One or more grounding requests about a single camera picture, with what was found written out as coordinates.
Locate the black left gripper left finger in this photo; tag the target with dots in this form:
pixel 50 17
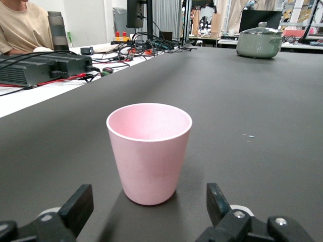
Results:
pixel 65 221

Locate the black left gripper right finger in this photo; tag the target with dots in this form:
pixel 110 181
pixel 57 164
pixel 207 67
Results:
pixel 234 227

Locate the pink plastic cup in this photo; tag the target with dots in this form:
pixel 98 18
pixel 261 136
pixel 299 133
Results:
pixel 149 161

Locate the dark grey table mat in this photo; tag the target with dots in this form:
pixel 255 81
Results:
pixel 227 100

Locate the green terminal connector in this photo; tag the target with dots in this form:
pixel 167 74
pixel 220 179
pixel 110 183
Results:
pixel 107 71

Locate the black power supply box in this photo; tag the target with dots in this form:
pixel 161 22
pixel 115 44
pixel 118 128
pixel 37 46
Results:
pixel 38 68

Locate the black round device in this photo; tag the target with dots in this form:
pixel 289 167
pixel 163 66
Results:
pixel 87 51

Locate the sage green stock pot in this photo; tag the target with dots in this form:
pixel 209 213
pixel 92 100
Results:
pixel 257 46

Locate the yellow box red buttons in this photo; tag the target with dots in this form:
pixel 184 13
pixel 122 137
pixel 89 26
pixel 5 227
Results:
pixel 120 38

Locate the glass pot lid grey knob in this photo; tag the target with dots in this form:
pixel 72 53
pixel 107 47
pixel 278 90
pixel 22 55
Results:
pixel 261 30

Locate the person in beige shirt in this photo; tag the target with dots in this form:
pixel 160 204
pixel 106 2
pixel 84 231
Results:
pixel 20 27

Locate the tan wooden box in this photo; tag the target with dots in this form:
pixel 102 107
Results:
pixel 215 25

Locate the black flat screen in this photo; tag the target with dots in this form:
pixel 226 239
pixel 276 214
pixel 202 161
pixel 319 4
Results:
pixel 252 19

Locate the black monitor on stand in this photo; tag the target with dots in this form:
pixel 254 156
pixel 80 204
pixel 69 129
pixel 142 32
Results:
pixel 136 12

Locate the aluminium frame post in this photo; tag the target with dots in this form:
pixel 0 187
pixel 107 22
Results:
pixel 186 22

